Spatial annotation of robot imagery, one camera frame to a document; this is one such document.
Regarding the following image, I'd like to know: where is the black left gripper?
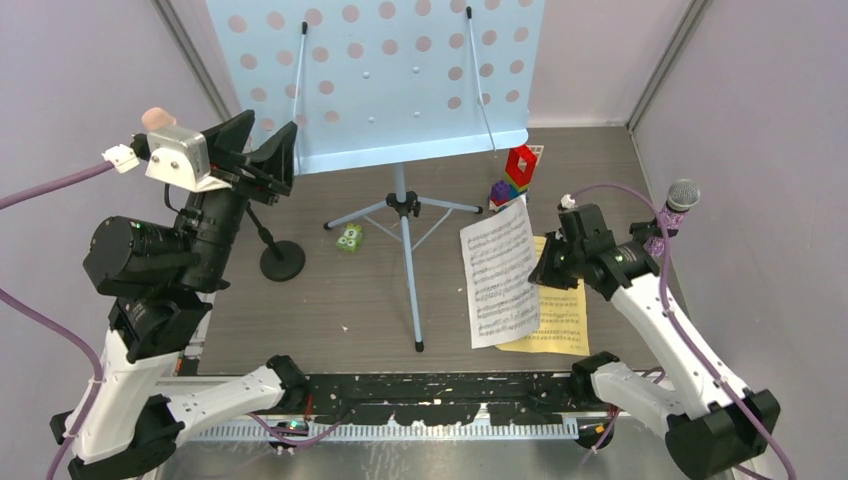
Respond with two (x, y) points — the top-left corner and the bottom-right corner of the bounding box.
(184, 108), (303, 286)

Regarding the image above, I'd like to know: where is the yellow sheet music page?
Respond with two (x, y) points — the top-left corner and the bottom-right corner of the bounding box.
(495, 236), (591, 357)

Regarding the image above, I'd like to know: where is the white sheet music page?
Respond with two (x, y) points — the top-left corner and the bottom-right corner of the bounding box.
(459, 195), (540, 349)

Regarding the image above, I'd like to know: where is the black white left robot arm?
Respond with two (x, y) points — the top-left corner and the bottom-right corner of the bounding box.
(50, 110), (307, 479)

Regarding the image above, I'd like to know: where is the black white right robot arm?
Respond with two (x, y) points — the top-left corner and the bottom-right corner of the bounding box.
(529, 204), (781, 479)

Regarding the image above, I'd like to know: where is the black right microphone stand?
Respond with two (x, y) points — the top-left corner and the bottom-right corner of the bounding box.
(629, 215), (683, 243)

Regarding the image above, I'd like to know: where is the black microphone stand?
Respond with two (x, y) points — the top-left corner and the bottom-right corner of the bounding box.
(246, 203), (306, 282)
(629, 215), (683, 243)

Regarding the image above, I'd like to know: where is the beige microphone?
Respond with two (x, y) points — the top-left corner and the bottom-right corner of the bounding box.
(141, 107), (177, 131)

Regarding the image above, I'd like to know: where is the colourful toy brick car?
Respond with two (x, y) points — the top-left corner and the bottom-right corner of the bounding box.
(488, 144), (544, 212)

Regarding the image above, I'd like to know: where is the black left microphone stand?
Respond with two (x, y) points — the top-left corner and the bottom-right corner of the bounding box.
(246, 203), (306, 282)

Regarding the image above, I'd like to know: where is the light blue music stand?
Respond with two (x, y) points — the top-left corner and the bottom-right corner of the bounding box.
(205, 0), (548, 354)

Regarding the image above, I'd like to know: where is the green number five toy block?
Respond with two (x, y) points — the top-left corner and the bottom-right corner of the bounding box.
(335, 223), (364, 253)

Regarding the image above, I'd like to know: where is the purple glitter microphone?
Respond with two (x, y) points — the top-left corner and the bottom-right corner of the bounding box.
(645, 179), (701, 257)

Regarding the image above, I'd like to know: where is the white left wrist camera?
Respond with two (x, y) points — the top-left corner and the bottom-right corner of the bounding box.
(145, 125), (215, 193)

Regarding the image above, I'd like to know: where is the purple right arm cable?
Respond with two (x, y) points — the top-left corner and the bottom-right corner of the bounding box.
(559, 183), (796, 480)

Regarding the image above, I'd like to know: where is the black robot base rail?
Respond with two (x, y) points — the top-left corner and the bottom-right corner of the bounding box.
(242, 370), (637, 429)

